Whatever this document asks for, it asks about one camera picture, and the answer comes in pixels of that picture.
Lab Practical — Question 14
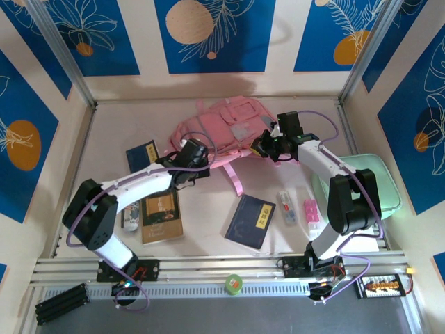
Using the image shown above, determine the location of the small dark blue book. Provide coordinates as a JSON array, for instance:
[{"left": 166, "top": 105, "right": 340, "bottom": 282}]
[{"left": 125, "top": 139, "right": 161, "bottom": 174}]

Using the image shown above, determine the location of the pink student backpack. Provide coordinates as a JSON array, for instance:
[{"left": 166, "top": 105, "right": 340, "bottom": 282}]
[{"left": 163, "top": 98, "right": 279, "bottom": 198}]

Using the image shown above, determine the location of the brown gold cover book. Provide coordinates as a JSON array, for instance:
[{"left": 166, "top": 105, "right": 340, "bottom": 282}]
[{"left": 140, "top": 189, "right": 185, "bottom": 246}]

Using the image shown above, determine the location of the large dark blue book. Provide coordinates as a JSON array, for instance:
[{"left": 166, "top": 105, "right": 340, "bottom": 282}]
[{"left": 224, "top": 193, "right": 277, "bottom": 254}]

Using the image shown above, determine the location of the flag print pencil case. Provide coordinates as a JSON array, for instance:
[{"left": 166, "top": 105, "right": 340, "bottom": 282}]
[{"left": 120, "top": 201, "right": 142, "bottom": 237}]

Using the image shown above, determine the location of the mint green zip case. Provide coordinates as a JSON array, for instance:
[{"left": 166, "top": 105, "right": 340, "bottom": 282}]
[{"left": 310, "top": 153, "right": 404, "bottom": 221}]

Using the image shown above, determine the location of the green tape roll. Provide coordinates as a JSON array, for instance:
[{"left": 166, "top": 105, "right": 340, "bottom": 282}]
[{"left": 225, "top": 273, "right": 243, "bottom": 296}]

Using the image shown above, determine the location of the black power distribution board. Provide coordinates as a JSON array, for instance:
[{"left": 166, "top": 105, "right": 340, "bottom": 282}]
[{"left": 353, "top": 273, "right": 407, "bottom": 299}]

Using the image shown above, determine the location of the black ribbed block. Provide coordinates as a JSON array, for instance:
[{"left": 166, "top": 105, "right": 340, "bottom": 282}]
[{"left": 34, "top": 283, "right": 88, "bottom": 326}]

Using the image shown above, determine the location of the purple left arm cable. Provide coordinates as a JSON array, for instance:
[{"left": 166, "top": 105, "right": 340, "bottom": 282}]
[{"left": 65, "top": 131, "right": 218, "bottom": 312}]

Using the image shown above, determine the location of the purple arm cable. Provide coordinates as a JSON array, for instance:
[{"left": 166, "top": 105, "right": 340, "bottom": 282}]
[
  {"left": 65, "top": 131, "right": 218, "bottom": 312},
  {"left": 297, "top": 110, "right": 385, "bottom": 303}
]

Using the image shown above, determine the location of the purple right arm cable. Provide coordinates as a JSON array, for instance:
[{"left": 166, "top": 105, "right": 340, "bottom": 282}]
[{"left": 297, "top": 110, "right": 385, "bottom": 303}]

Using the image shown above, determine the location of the aluminium rail frame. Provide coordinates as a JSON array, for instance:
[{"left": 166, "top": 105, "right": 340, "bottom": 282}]
[{"left": 29, "top": 255, "right": 410, "bottom": 289}]

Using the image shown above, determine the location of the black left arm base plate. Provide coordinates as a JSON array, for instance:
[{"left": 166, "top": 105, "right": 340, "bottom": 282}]
[{"left": 96, "top": 259, "right": 161, "bottom": 283}]

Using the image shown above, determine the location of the grey slotted cable duct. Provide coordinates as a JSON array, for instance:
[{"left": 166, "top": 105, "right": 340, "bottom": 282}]
[{"left": 44, "top": 281, "right": 362, "bottom": 300}]

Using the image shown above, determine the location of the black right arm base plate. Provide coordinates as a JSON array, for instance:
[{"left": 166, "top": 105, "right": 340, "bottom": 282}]
[{"left": 283, "top": 255, "right": 345, "bottom": 279}]

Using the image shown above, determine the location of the aluminium frame post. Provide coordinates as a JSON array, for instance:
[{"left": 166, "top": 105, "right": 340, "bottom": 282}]
[
  {"left": 339, "top": 0, "right": 401, "bottom": 102},
  {"left": 26, "top": 0, "right": 98, "bottom": 107}
]

